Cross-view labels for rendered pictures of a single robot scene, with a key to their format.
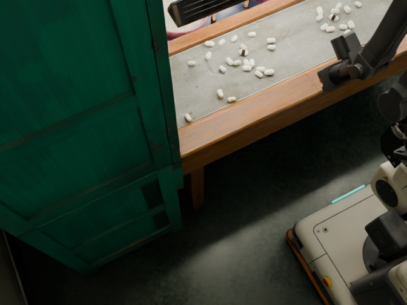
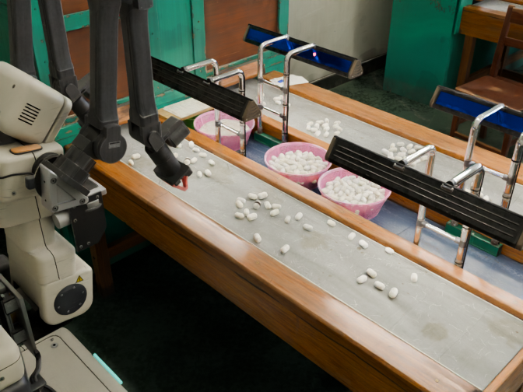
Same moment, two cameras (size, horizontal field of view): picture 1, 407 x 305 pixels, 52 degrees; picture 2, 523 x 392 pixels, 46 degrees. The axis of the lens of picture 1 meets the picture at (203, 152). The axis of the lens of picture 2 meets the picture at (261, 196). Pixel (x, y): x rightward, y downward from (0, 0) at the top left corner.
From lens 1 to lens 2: 2.38 m
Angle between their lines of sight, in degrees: 54
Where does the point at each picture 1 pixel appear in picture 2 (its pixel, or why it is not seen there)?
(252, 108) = (119, 169)
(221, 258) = not seen: hidden behind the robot
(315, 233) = (49, 337)
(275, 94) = (138, 179)
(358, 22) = (261, 224)
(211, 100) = (128, 155)
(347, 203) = (89, 362)
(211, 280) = not seen: hidden behind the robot
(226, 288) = not seen: hidden behind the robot
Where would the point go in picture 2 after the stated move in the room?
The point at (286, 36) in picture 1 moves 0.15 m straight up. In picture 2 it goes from (219, 182) to (218, 147)
